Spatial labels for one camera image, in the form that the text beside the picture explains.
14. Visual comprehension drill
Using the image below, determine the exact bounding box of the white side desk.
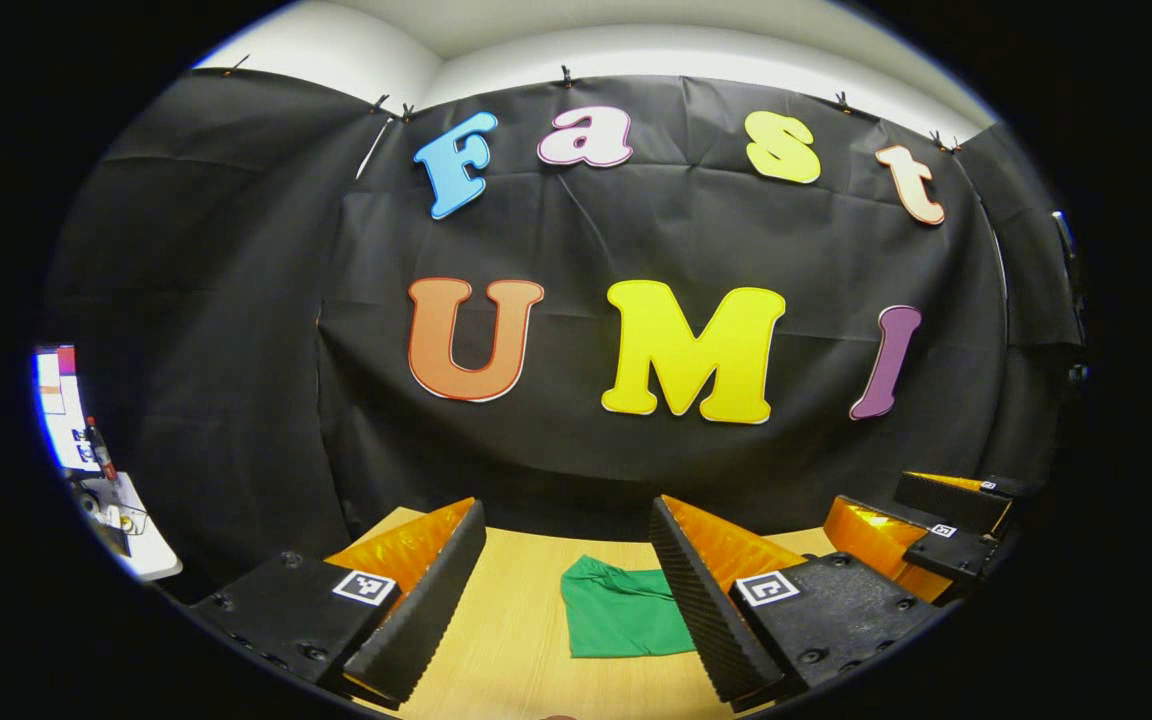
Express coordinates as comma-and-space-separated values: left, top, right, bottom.
76, 470, 184, 583

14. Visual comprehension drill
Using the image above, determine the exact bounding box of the row of backdrop clips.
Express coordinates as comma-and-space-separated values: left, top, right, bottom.
221, 52, 962, 156

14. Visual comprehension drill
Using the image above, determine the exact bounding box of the computer monitor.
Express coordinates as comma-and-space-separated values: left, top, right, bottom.
33, 345, 102, 473

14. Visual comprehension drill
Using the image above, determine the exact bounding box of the black backdrop cloth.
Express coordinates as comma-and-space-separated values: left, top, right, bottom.
41, 65, 1087, 591

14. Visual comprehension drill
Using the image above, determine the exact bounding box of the green T-shirt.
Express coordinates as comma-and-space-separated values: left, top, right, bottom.
560, 555, 697, 659

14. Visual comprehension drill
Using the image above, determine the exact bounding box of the dark metal stand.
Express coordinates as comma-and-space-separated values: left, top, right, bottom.
1051, 208, 1092, 391

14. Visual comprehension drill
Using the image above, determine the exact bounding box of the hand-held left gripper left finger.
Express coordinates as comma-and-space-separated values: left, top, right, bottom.
186, 497, 488, 711

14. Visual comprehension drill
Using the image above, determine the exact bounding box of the red marker pen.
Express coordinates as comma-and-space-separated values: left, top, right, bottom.
84, 417, 118, 483

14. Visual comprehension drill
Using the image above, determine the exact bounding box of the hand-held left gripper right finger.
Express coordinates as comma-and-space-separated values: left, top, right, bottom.
648, 494, 947, 713

